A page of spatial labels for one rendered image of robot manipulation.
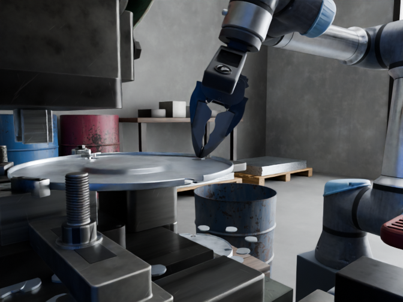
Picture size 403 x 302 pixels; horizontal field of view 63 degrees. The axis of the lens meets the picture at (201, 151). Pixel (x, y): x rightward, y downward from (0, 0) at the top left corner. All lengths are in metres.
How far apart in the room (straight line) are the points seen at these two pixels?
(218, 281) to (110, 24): 0.28
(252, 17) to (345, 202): 0.57
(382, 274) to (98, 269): 0.26
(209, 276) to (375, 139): 4.78
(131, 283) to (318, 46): 0.72
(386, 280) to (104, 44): 0.35
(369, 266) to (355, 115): 4.80
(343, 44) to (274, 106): 5.00
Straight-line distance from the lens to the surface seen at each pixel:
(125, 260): 0.24
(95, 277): 0.22
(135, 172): 0.40
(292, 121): 5.65
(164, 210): 0.45
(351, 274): 0.35
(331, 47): 0.87
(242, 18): 0.55
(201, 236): 1.32
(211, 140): 0.54
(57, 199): 0.36
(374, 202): 0.90
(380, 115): 5.02
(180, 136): 4.64
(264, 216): 1.56
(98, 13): 0.38
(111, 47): 0.38
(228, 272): 0.33
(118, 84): 0.35
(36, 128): 0.39
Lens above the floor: 0.85
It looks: 6 degrees down
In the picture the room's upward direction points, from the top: straight up
